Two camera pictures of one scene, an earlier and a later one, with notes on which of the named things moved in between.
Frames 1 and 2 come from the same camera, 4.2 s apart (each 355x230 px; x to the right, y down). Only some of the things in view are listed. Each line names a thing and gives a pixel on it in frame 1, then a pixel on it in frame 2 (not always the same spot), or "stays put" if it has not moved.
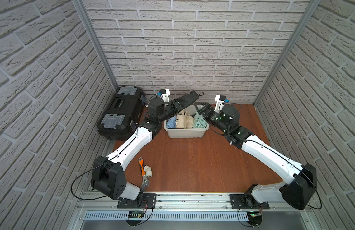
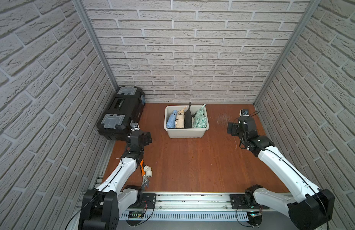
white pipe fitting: (148, 170) stays put
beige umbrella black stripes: (181, 120) stays put
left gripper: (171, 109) → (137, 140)
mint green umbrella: (199, 121) stays put
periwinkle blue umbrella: (171, 123) stays put
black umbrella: (186, 99) → (188, 121)
